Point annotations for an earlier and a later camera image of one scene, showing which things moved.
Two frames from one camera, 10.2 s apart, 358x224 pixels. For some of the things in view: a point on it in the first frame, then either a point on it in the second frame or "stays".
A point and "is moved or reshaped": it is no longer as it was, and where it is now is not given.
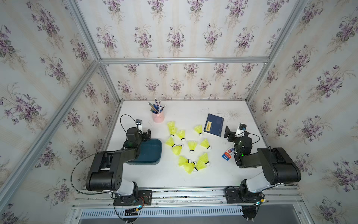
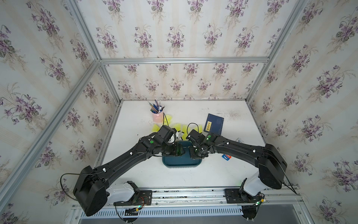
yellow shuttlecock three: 181,134 to 179,127
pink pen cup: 159,117 stays
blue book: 214,125 stays
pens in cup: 156,108 stays
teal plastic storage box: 149,153 is moved or reshaped
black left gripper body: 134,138 to 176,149
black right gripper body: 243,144 to 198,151
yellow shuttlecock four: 199,129 stays
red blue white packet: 228,154 stays
